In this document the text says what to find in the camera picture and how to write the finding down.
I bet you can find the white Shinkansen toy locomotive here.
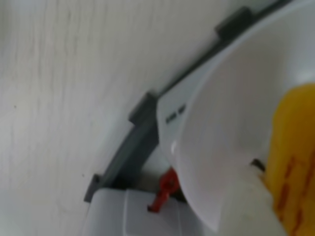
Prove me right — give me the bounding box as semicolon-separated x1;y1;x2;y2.
82;188;215;236

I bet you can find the white toy train wagon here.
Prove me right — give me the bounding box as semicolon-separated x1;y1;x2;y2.
156;49;217;173

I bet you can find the red train coupler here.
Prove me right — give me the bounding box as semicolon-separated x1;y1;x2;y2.
147;168;179;213

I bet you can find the yellow egg sushi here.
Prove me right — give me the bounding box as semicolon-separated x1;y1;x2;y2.
267;83;315;236

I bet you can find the grey circular toy track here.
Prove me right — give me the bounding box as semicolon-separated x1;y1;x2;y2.
83;0;296;205

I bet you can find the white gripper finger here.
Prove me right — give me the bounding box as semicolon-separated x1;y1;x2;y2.
221;164;292;236

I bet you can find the white round plate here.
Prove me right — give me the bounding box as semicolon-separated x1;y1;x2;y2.
171;0;315;234

